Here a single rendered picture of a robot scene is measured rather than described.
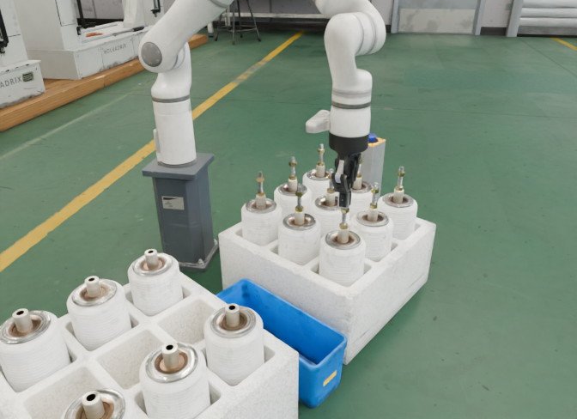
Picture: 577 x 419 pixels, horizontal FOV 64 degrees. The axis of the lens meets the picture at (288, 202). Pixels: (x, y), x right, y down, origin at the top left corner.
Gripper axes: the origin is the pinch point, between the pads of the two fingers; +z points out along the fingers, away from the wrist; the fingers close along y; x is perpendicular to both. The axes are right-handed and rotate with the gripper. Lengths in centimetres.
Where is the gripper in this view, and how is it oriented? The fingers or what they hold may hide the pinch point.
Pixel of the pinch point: (344, 197)
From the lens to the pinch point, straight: 94.2
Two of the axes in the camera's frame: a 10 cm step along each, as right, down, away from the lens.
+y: 3.8, -4.3, 8.2
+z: 0.0, 8.9, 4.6
